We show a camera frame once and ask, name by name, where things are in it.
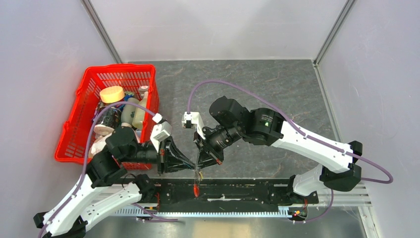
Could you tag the red plastic basket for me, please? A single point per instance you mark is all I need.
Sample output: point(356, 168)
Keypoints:
point(72, 143)

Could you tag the white pink round container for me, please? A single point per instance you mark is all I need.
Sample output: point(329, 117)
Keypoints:
point(102, 132)

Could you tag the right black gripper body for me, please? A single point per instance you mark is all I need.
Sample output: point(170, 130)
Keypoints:
point(215, 141)

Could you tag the pale green bottle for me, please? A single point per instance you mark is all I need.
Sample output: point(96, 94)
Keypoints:
point(128, 111)

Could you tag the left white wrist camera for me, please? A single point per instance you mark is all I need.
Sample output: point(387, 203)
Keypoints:
point(161, 131)

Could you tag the right aluminium corner post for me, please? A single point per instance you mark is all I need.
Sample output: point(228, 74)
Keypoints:
point(346, 9)

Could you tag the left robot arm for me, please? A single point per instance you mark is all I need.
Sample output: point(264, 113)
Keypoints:
point(77, 212)

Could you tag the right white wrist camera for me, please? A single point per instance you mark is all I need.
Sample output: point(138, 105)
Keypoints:
point(193, 120)

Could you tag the aluminium toothed cable duct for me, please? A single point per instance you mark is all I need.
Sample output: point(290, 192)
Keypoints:
point(133, 211)

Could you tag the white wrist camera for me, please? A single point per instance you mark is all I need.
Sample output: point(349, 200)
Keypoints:
point(161, 131)
point(193, 120)

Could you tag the jar with yellow lid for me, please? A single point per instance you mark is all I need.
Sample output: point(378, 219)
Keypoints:
point(109, 118)

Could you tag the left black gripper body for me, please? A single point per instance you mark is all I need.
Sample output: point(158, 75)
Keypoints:
point(165, 157)

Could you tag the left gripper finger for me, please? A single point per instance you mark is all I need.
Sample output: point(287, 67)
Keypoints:
point(177, 154)
point(178, 167)

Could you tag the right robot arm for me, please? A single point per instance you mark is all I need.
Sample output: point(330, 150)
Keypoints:
point(265, 127)

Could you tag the aluminium corner post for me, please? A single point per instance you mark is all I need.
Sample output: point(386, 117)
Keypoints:
point(346, 9)
point(95, 18)

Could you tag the left aluminium corner post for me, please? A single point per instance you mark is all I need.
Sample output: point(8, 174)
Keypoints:
point(95, 18)

